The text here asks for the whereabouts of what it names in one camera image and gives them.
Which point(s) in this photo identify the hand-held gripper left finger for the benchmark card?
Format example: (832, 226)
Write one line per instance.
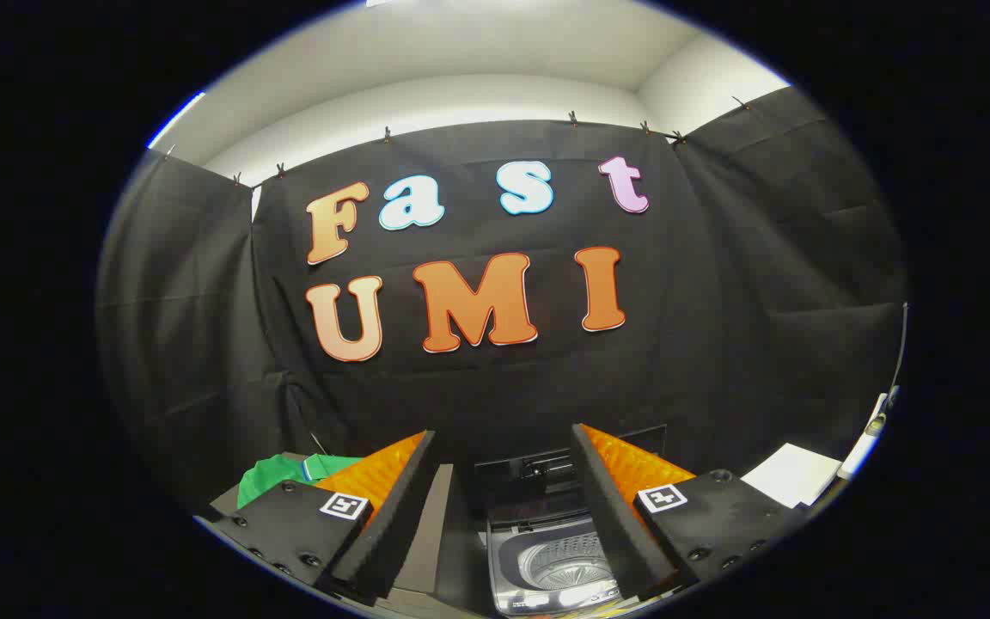
(400, 516)

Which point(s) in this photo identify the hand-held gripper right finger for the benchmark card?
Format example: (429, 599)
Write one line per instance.
(611, 516)

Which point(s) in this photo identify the grey washing machine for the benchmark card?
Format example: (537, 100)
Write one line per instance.
(546, 567)

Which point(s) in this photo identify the green shirt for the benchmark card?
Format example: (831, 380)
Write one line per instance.
(267, 477)

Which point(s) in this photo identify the thin black rod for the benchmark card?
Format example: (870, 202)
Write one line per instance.
(318, 444)

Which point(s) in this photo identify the black backdrop cloth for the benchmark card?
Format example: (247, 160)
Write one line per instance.
(504, 387)

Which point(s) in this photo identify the white paper sheet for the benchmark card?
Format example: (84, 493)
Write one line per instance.
(791, 473)

